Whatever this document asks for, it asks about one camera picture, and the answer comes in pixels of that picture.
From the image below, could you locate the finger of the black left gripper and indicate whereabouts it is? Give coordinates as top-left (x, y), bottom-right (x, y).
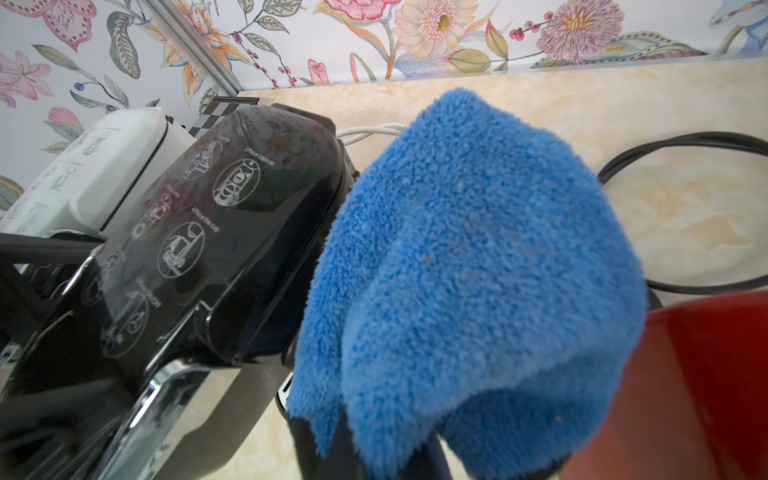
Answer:
top-left (1, 233), bottom-right (101, 266)

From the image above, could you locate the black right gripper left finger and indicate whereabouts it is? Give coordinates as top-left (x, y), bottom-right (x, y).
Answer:
top-left (286, 410), bottom-right (367, 480)

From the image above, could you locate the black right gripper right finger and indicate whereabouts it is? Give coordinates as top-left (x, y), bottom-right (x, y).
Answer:
top-left (401, 434), bottom-right (452, 480)

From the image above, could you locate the blue microfiber cloth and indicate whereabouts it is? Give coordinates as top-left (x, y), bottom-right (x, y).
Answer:
top-left (287, 89), bottom-right (648, 479)

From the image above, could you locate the black coffee machine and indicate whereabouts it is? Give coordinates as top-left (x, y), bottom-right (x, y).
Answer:
top-left (1, 104), bottom-right (356, 479)

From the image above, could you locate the red coffee machine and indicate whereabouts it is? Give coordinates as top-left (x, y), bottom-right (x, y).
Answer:
top-left (559, 291), bottom-right (767, 479)

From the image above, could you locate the white coffee machine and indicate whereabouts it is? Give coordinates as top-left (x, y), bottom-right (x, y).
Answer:
top-left (1, 107), bottom-right (194, 238)

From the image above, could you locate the black white chessboard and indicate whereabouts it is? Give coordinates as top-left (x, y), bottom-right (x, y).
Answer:
top-left (181, 96), bottom-right (260, 138)

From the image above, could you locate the aluminium frame post left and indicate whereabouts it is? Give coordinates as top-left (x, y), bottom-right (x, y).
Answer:
top-left (148, 0), bottom-right (243, 97)

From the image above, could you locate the white power cable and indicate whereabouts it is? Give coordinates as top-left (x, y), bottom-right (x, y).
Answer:
top-left (335, 122), bottom-right (409, 147)

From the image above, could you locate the black power cable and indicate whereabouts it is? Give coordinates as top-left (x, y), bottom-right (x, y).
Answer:
top-left (596, 130), bottom-right (768, 310)

